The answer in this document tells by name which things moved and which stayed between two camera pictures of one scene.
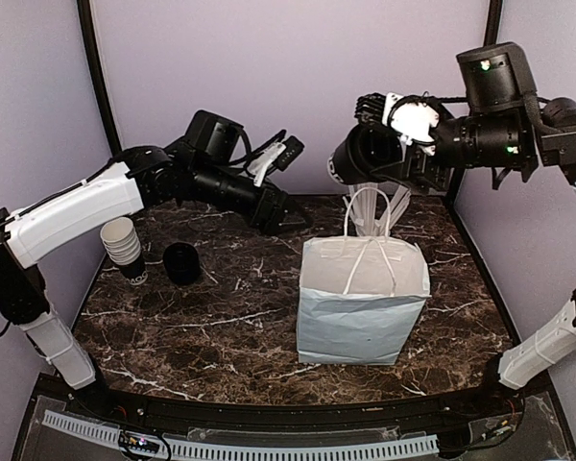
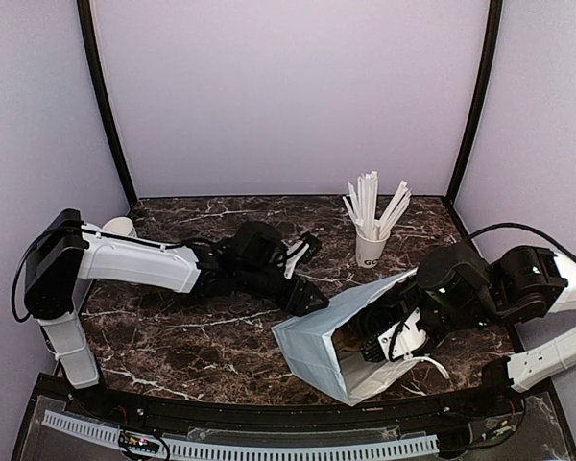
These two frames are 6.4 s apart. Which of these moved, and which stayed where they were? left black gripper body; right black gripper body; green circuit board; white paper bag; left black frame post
Moved: white paper bag; right black gripper body; left black gripper body
Stayed: left black frame post; green circuit board
